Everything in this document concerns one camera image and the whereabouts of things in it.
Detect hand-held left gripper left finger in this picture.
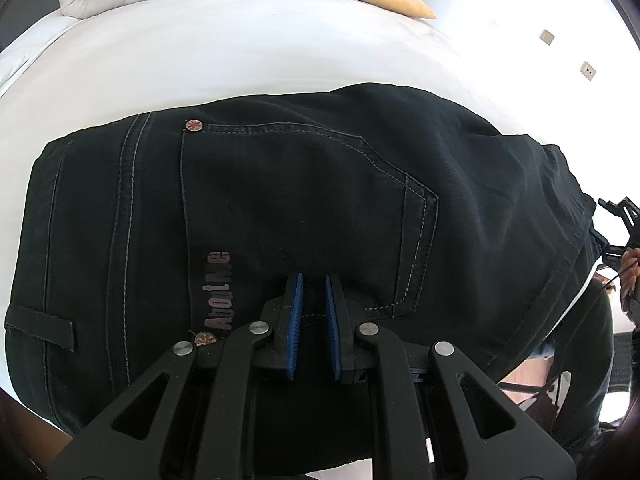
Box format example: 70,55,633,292
50,272,306,480

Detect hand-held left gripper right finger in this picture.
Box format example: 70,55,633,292
324,274,576,480

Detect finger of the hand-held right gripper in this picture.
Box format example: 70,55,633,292
598,197,640,233
591,230,640,270

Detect black pants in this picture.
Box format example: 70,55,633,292
5,82,598,478

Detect person's right hand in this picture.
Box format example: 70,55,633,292
620,249,640,313

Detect person's right leg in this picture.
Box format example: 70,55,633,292
537,280,617,461

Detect white bed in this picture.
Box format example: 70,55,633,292
0,0,596,480

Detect dark grey headboard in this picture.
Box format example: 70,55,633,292
0,0,68,53

